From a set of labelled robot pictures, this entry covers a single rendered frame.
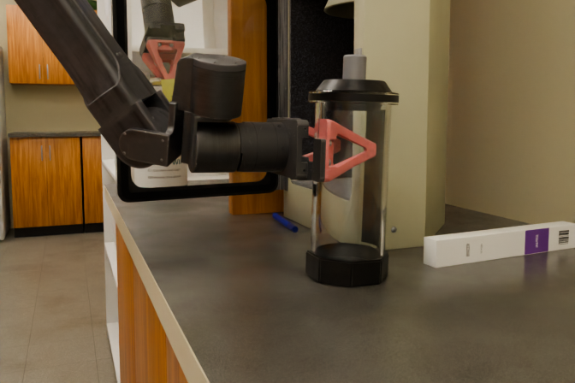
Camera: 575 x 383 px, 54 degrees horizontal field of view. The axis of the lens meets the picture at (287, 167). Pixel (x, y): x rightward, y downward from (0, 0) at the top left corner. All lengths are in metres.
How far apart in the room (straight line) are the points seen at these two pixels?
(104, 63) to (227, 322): 0.29
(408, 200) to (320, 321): 0.35
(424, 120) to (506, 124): 0.38
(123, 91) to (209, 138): 0.10
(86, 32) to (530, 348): 0.52
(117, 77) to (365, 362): 0.37
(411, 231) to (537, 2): 0.53
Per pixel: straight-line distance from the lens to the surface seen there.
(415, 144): 0.87
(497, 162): 1.25
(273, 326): 0.56
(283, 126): 0.64
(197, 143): 0.60
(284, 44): 1.11
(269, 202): 1.17
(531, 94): 1.18
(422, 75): 0.87
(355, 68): 0.68
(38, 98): 6.29
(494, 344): 0.55
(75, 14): 0.65
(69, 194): 5.78
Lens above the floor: 1.14
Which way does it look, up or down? 5 degrees down
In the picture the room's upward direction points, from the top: straight up
